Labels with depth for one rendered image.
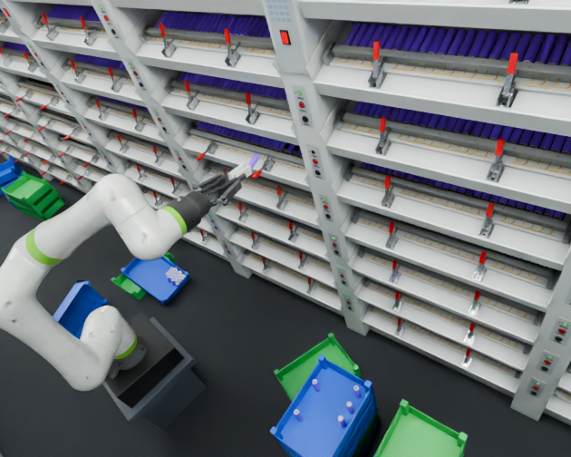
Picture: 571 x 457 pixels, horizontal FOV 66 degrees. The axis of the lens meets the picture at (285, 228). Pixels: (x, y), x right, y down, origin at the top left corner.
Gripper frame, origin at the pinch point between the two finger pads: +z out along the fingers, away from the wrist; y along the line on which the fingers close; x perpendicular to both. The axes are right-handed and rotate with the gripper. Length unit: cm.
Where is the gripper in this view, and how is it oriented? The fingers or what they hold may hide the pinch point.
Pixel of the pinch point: (239, 173)
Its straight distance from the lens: 131.7
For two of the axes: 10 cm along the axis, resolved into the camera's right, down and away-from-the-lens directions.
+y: 7.9, 3.1, -5.3
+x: -1.1, -7.8, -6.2
